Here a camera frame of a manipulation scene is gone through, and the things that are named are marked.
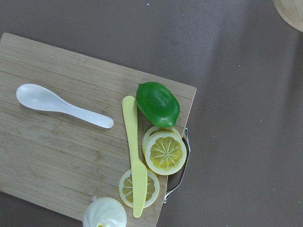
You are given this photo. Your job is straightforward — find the thin lemon slice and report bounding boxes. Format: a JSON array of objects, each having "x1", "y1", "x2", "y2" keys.
[{"x1": 118, "y1": 169, "x2": 160, "y2": 208}]

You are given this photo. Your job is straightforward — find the white steamed bun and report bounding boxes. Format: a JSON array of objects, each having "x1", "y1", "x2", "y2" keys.
[{"x1": 82, "y1": 197, "x2": 127, "y2": 227}]

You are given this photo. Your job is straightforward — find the thick lemon slice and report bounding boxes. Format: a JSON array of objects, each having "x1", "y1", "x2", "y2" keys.
[{"x1": 142, "y1": 126, "x2": 186, "y2": 175}]

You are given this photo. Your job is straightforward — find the bamboo cutting board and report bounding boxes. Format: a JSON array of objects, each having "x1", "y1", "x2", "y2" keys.
[{"x1": 0, "y1": 33, "x2": 196, "y2": 220}]

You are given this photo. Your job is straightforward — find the yellow plastic knife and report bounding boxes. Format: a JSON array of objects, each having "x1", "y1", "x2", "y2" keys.
[{"x1": 122, "y1": 96, "x2": 147, "y2": 218}]

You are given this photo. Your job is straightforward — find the wooden mug tree stand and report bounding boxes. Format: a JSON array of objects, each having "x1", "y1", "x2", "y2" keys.
[{"x1": 273, "y1": 0, "x2": 303, "y2": 32}]

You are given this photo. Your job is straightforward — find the metal cutting board handle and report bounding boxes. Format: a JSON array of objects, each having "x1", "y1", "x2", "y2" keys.
[{"x1": 163, "y1": 127, "x2": 191, "y2": 204}]

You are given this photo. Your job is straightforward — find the white ceramic spoon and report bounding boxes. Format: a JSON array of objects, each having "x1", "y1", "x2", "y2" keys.
[{"x1": 16, "y1": 84, "x2": 114, "y2": 129}]

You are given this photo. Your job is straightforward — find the green lime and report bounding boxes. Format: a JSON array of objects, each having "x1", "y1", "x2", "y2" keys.
[{"x1": 135, "y1": 82, "x2": 180, "y2": 127}]

